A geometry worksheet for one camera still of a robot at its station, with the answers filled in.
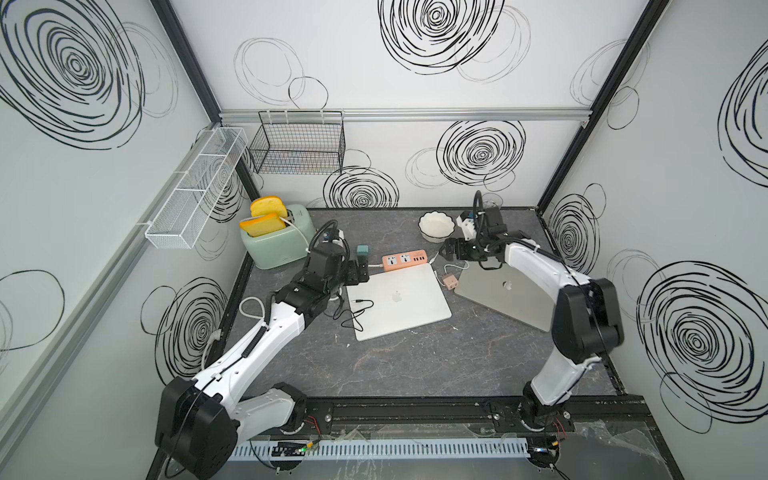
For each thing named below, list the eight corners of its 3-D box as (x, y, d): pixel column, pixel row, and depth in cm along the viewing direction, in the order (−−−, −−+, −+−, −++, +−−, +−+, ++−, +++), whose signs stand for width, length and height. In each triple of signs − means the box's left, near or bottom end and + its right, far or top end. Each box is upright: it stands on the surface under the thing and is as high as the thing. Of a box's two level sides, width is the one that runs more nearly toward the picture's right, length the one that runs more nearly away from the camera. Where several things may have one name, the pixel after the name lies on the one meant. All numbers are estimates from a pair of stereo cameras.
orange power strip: (384, 272, 103) (384, 268, 101) (381, 261, 106) (381, 257, 104) (428, 262, 105) (429, 258, 103) (424, 252, 108) (424, 248, 106)
